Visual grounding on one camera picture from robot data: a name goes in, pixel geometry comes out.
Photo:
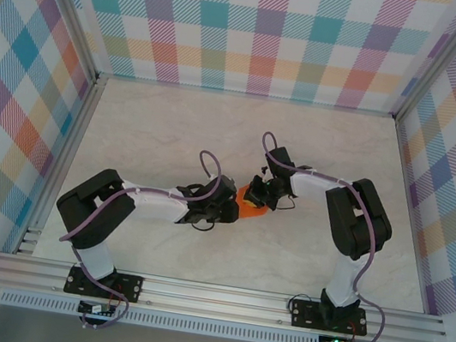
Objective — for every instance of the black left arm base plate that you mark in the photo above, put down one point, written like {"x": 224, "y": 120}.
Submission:
{"x": 131, "y": 288}

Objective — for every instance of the orange paper sheet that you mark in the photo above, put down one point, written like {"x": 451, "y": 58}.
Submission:
{"x": 249, "y": 213}

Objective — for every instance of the aluminium back rail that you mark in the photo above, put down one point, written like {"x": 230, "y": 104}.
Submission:
{"x": 244, "y": 94}

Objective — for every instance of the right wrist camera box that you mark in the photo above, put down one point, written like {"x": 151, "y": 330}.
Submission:
{"x": 263, "y": 169}

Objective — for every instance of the aluminium side rail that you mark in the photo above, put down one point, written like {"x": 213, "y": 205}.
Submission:
{"x": 75, "y": 134}

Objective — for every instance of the aluminium mounting rail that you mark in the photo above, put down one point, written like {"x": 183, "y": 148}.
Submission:
{"x": 212, "y": 300}

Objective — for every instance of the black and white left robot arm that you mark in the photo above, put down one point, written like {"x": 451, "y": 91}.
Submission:
{"x": 91, "y": 210}

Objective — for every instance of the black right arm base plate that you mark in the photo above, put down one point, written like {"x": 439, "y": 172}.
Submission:
{"x": 305, "y": 315}

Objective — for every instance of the aluminium frame post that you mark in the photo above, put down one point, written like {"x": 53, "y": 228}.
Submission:
{"x": 72, "y": 3}
{"x": 440, "y": 61}

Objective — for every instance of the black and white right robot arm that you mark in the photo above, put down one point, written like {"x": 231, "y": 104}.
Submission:
{"x": 358, "y": 222}

